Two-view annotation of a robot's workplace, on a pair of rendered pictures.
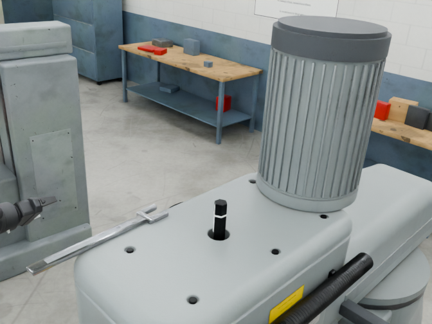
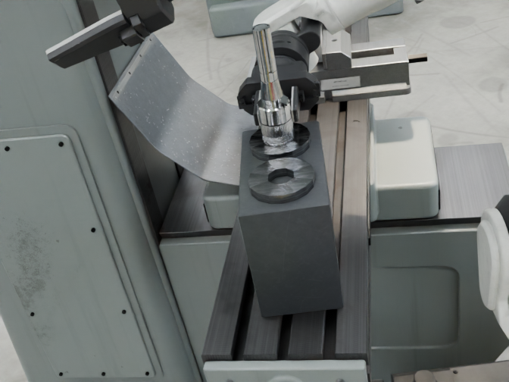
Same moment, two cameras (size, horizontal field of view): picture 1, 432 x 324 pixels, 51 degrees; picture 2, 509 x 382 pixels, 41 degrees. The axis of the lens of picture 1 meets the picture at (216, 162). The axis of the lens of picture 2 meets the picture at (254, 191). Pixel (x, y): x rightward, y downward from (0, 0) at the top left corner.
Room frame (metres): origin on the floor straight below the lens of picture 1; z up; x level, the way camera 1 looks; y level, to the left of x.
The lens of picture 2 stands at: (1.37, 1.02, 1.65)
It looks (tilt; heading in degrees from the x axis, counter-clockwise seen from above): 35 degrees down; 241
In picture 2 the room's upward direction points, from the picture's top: 12 degrees counter-clockwise
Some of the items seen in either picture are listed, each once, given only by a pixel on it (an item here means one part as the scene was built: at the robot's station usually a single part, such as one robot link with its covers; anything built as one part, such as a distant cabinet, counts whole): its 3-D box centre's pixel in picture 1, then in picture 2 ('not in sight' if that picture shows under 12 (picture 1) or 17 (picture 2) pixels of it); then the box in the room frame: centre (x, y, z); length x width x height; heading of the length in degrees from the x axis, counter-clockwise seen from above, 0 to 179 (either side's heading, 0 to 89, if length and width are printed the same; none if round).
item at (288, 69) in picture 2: not in sight; (280, 79); (0.84, 0.21, 1.17); 0.13 x 0.12 x 0.10; 139
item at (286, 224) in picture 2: not in sight; (290, 212); (0.94, 0.34, 1.04); 0.22 x 0.12 x 0.20; 53
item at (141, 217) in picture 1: (102, 236); not in sight; (0.59, 0.17, 1.89); 0.24 x 0.04 x 0.01; 138
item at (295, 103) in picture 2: not in sight; (298, 104); (0.87, 0.30, 1.17); 0.06 x 0.02 x 0.03; 49
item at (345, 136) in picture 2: not in sight; (313, 143); (0.66, 0.04, 0.90); 1.24 x 0.23 x 0.08; 46
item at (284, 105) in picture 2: not in sight; (273, 104); (0.92, 0.30, 1.20); 0.05 x 0.05 x 0.01
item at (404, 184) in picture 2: not in sight; (320, 165); (0.62, -0.01, 0.80); 0.50 x 0.35 x 0.12; 136
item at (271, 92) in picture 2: not in sight; (266, 65); (0.92, 0.30, 1.26); 0.03 x 0.03 x 0.11
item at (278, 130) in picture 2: not in sight; (276, 123); (0.92, 0.30, 1.17); 0.05 x 0.05 x 0.05
